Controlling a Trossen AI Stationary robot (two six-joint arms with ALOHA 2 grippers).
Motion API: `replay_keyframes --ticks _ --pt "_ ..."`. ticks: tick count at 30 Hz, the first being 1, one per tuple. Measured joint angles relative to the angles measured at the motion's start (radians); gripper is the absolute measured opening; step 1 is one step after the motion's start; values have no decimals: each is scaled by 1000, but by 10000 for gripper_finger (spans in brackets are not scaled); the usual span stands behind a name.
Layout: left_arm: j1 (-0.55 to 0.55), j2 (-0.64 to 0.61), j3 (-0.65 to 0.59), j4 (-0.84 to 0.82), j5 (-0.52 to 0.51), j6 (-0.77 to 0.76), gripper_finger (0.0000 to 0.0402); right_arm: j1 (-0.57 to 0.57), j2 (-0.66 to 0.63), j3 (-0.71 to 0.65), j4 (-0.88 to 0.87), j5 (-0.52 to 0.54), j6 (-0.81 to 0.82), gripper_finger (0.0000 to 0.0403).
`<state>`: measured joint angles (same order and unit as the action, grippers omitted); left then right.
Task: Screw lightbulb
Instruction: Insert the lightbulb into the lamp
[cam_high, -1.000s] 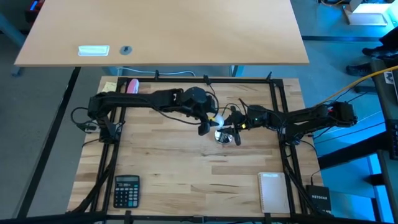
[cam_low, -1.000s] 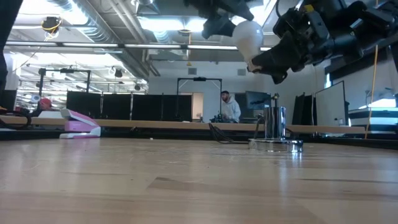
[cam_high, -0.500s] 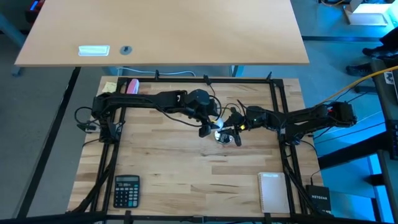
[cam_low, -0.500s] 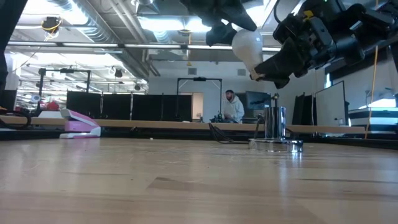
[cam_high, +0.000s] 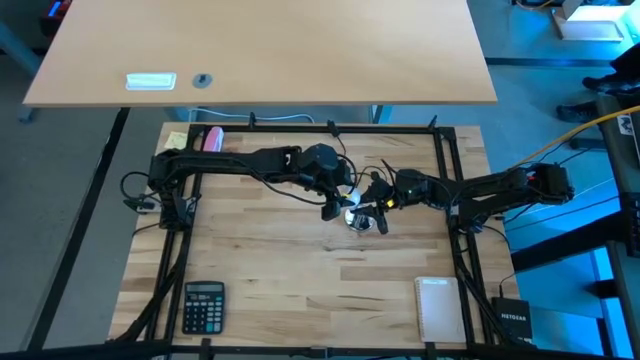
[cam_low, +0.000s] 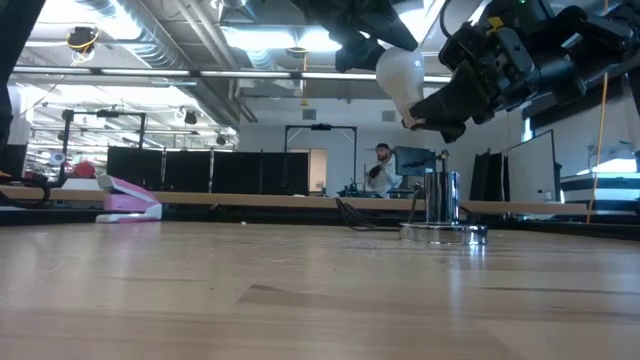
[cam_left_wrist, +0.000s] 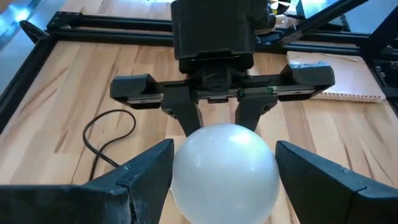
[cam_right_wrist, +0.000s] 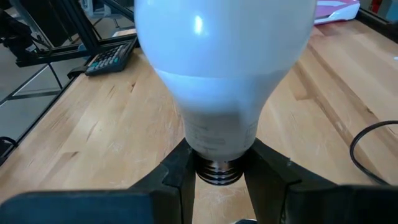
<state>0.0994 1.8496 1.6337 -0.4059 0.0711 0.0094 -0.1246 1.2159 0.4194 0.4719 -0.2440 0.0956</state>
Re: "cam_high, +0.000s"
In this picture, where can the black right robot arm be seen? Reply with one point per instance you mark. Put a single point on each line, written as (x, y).
(500, 187)

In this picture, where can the white spiral notebook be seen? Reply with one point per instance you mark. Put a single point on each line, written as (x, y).
(440, 310)

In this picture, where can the white desk outlet plate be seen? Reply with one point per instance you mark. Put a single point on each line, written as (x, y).
(150, 81)

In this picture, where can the tan wooden desk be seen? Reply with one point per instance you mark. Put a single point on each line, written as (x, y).
(260, 45)

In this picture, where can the grey desk grommet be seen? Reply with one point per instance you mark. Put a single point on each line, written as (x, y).
(202, 80)

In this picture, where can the white box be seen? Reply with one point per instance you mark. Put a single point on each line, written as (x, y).
(590, 20)

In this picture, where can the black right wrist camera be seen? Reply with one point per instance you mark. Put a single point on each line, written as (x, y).
(380, 190)

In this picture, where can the white lightbulb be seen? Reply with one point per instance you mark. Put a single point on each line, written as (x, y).
(352, 197)

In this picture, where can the person's leg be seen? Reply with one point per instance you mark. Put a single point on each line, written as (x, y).
(627, 70)

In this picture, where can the black aluminium table frame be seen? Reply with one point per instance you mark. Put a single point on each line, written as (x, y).
(310, 129)

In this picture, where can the chrome lamp socket base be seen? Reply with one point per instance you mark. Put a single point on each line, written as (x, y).
(361, 224)

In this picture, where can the black calculator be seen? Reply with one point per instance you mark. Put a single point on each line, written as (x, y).
(203, 307)

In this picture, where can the yellow sticky note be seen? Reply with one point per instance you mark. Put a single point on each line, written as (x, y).
(176, 140)

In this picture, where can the dark grey side desk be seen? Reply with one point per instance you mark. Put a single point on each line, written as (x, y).
(620, 280)

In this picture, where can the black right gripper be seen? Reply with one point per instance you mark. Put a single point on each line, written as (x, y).
(414, 189)

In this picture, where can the person's shoe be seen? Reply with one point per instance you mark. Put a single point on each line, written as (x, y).
(575, 112)
(600, 83)

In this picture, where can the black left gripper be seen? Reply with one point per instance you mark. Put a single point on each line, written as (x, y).
(330, 177)

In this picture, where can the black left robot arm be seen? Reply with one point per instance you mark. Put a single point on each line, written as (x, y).
(225, 162)

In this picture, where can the black Netgear router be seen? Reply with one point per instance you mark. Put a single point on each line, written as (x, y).
(512, 317)

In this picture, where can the pink stapler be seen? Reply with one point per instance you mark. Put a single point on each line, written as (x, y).
(214, 139)

